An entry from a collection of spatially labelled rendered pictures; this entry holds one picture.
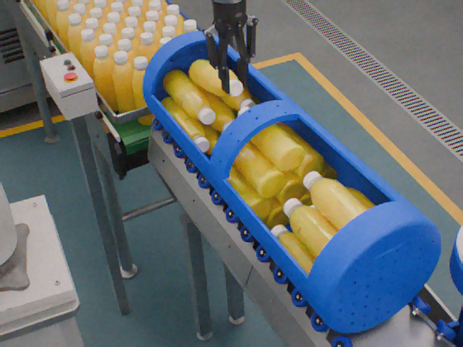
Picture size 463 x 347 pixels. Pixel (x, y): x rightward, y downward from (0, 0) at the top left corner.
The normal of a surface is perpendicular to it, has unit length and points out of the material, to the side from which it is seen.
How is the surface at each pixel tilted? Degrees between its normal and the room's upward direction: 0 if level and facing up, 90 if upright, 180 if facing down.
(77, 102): 90
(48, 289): 5
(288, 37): 0
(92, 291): 0
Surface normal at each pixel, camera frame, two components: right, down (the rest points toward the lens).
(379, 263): 0.49, 0.54
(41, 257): 0.02, -0.73
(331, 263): -0.71, -0.20
